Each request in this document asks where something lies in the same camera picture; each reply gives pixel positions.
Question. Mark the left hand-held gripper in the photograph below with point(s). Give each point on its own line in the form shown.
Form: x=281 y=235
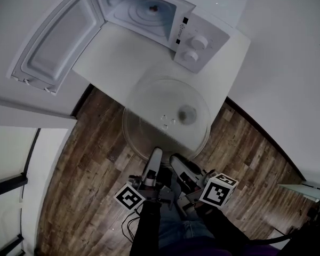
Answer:
x=129 y=196

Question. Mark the brown microwave turntable coupler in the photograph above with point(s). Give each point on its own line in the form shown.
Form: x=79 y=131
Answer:
x=153 y=8

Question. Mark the large white microwave knob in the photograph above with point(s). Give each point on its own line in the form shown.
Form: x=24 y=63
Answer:
x=199 y=42

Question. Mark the person's purple top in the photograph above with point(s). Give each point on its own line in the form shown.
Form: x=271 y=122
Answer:
x=216 y=249

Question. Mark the person's blue jeans legs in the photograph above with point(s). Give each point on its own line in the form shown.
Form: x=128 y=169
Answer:
x=176 y=228

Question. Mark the person's right forearm black sleeve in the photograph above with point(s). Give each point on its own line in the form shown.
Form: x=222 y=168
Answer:
x=224 y=228

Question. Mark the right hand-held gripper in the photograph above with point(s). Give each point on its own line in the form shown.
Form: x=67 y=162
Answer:
x=216 y=192

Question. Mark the person's left forearm black sleeve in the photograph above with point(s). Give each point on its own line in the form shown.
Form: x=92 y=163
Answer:
x=146 y=228

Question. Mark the white microwave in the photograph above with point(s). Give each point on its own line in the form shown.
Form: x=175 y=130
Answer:
x=138 y=41

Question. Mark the black shelf board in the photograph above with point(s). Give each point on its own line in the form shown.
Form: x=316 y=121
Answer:
x=8 y=184

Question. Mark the small white microwave knob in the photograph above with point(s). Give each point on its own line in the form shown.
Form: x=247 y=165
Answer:
x=190 y=56

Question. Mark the clear glass turntable plate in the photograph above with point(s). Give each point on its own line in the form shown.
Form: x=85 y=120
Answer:
x=160 y=105

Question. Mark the glass side table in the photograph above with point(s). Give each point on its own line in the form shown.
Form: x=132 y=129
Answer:
x=306 y=189

